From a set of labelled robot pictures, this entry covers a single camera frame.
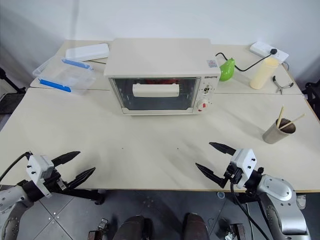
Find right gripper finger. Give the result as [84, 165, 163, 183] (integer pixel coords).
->
[208, 141, 237, 157]
[195, 162, 226, 189]

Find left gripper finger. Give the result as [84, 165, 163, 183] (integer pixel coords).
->
[51, 150, 82, 168]
[66, 166, 97, 189]

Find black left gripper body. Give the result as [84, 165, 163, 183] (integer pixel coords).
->
[44, 168, 70, 193]

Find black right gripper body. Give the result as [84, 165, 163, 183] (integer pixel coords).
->
[223, 160, 244, 186]

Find cream toaster oven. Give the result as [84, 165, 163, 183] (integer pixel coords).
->
[103, 37, 221, 118]

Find white timer knob red mark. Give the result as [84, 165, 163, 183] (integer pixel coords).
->
[197, 98, 211, 111]

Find metal cup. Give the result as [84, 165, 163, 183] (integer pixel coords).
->
[262, 117, 297, 145]

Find dark rounded shape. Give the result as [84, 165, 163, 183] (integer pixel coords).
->
[183, 212, 209, 240]
[117, 215, 154, 240]

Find wooden chopstick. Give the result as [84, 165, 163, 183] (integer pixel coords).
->
[277, 105, 285, 126]
[279, 113, 307, 130]

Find green pear-shaped object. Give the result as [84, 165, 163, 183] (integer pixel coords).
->
[218, 57, 237, 82]

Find clear container with blue clips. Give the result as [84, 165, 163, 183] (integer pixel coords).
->
[32, 57, 97, 96]

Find metal nipper pliers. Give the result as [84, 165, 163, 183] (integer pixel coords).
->
[272, 75, 295, 95]

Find cream cylindrical tube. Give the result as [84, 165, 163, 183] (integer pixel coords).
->
[249, 57, 280, 90]

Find black tripod stand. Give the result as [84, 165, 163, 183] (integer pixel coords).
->
[0, 66, 27, 94]

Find black equipment stand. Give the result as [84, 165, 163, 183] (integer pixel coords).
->
[303, 81, 320, 121]

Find white power strip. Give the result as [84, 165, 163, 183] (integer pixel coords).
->
[249, 41, 290, 64]

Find white plastic container lid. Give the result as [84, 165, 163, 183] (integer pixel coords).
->
[65, 43, 111, 61]

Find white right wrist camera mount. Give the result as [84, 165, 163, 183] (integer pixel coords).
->
[229, 147, 259, 190]

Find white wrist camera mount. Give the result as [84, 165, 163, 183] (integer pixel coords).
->
[25, 154, 55, 197]
[229, 147, 259, 190]

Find black table frame bar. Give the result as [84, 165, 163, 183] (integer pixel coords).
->
[49, 188, 106, 206]

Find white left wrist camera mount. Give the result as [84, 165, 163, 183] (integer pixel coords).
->
[25, 154, 55, 197]

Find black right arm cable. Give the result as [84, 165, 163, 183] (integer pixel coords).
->
[229, 182, 272, 240]

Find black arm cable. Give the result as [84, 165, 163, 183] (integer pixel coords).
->
[229, 182, 272, 240]
[0, 151, 33, 181]

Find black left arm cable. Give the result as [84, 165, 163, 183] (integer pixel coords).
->
[0, 151, 33, 181]

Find black power cable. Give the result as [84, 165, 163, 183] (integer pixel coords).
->
[215, 49, 279, 73]

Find glass oven door with handle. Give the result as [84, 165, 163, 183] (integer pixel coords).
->
[108, 76, 201, 116]

